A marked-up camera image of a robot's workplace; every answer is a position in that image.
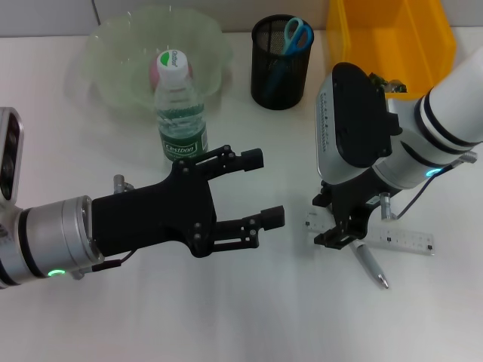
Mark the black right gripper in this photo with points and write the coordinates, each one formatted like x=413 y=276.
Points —
x=351 y=200

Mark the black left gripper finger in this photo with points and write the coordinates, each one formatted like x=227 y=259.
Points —
x=273 y=218

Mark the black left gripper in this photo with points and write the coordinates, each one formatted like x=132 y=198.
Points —
x=151 y=218

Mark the silver ballpoint pen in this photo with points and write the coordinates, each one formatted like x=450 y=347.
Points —
x=371 y=265

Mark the clear green-label water bottle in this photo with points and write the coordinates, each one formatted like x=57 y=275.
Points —
x=181 y=124

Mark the clear plastic ruler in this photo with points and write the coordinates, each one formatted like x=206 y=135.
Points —
x=407 y=237

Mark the pink peach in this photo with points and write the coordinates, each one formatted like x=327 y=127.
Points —
x=153 y=73

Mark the blue scissors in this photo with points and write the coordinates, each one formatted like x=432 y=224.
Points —
x=298 y=32

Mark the green plastic wrapper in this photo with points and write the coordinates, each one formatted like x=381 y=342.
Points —
x=396 y=86

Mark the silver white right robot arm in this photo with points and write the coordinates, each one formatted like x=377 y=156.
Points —
x=445 y=124

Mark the black mesh pen holder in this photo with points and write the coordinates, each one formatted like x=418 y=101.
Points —
x=279 y=83

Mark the translucent green fruit bowl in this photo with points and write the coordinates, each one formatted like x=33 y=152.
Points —
x=124 y=56

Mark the yellow plastic bin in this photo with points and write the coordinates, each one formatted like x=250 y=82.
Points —
x=392 y=41

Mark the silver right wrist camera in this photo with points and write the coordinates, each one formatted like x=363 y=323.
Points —
x=354 y=120

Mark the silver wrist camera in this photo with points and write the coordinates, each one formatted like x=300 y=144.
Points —
x=354 y=120
x=9 y=158

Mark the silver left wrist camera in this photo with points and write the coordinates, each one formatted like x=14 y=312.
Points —
x=9 y=158

